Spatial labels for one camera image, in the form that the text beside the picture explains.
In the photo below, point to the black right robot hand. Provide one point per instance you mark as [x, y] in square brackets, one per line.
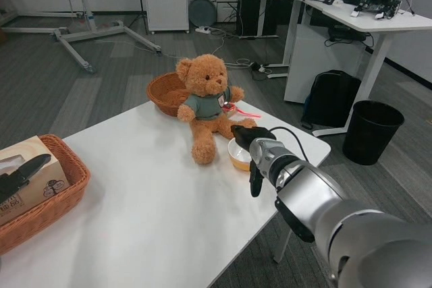
[251, 134]

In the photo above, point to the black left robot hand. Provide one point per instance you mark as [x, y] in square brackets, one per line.
[20, 175]

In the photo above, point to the white and yellow plastic bowl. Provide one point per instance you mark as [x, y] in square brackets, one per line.
[238, 161]

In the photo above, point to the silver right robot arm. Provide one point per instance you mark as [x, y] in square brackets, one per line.
[324, 207]

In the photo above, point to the beige tissue box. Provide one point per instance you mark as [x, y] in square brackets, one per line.
[44, 180]

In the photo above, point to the rectangular wicker basket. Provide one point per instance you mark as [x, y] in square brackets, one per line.
[50, 203]

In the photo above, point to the small floor power adapter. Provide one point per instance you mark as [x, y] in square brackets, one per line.
[260, 68]

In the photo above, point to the brown teddy bear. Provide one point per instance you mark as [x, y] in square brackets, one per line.
[204, 75]

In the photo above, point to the black backpack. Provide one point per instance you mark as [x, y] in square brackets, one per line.
[332, 99]

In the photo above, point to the round wicker basket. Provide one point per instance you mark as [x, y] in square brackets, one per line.
[165, 94]

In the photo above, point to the white power strip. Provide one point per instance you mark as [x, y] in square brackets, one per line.
[203, 29]

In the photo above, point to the black computer tower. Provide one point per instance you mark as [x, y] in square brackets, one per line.
[248, 15]

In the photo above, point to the black trash bin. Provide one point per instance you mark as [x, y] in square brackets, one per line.
[371, 136]

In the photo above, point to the grey round tray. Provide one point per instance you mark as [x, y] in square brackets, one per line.
[202, 11]

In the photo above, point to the white office desk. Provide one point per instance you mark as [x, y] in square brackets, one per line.
[371, 23]

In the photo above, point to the white wheeled hoist frame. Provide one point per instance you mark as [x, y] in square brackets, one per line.
[86, 15]

